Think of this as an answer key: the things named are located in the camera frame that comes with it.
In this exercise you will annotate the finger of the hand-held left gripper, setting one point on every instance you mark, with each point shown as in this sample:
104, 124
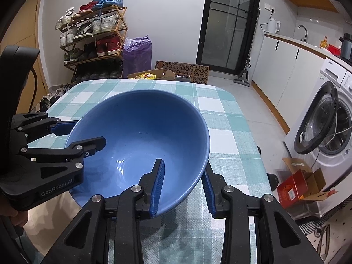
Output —
90, 144
63, 128

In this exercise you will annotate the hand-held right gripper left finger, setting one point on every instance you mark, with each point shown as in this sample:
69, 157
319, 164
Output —
158, 189

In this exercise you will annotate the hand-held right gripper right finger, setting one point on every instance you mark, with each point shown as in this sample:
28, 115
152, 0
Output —
208, 195

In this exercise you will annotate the light blue bowl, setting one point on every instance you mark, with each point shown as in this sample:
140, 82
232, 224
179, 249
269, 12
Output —
85, 195

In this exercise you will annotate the person's left hand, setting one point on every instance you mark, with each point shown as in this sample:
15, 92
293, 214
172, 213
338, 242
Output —
15, 216

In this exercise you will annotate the scattered shoes pile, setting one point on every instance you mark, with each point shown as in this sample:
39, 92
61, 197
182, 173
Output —
55, 93

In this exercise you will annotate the teal checked tablecloth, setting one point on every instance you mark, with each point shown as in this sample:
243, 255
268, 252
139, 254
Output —
220, 143

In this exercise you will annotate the red carton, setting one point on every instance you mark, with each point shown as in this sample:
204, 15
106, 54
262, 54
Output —
291, 192

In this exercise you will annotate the wooden shoe rack with shoes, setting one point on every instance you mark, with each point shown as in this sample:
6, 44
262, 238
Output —
107, 46

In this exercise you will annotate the purple bag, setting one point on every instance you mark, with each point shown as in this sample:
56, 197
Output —
137, 60

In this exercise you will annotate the cardboard box with yellow packets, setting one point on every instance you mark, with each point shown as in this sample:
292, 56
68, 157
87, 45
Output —
159, 73

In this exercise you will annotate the yellow wooden door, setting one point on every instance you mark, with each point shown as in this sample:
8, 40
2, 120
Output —
24, 27

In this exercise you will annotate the open cardboard box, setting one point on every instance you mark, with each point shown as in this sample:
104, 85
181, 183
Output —
316, 181

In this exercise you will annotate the patterned cardboard box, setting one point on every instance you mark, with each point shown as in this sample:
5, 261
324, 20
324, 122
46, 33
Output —
200, 74

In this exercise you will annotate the stick vacuum cleaner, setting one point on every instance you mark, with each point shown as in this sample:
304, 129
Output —
243, 75

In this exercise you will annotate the black and white rug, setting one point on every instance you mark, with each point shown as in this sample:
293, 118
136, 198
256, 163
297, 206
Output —
338, 233

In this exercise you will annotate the white base cabinet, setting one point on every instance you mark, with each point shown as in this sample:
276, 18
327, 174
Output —
275, 66

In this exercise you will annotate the black glass door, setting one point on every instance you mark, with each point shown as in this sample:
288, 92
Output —
220, 33

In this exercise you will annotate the white washing machine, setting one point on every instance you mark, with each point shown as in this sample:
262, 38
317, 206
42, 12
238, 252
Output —
330, 71

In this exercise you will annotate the white electric kettle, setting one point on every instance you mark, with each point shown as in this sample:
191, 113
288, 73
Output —
273, 26

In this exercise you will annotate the chrome faucet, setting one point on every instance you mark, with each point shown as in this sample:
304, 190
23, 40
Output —
305, 34

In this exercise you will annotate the yellow bottle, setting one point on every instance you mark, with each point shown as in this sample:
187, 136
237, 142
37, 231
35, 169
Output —
324, 44

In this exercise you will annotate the red box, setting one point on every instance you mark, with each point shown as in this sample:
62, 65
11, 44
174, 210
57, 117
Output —
334, 50

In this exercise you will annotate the range hood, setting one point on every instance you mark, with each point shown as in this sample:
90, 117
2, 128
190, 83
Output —
343, 8

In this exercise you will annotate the wall outlet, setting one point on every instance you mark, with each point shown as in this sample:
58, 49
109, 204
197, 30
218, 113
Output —
269, 6

